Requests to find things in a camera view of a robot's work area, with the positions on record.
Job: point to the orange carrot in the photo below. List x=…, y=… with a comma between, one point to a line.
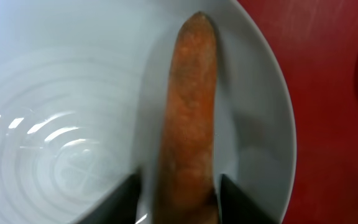
x=185, y=190

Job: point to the light blue plate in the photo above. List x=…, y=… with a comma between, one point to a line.
x=83, y=87

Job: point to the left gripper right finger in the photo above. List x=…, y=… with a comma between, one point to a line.
x=237, y=208

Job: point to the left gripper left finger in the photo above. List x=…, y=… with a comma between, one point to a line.
x=120, y=206

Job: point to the red serving tray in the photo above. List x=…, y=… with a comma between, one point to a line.
x=316, y=45

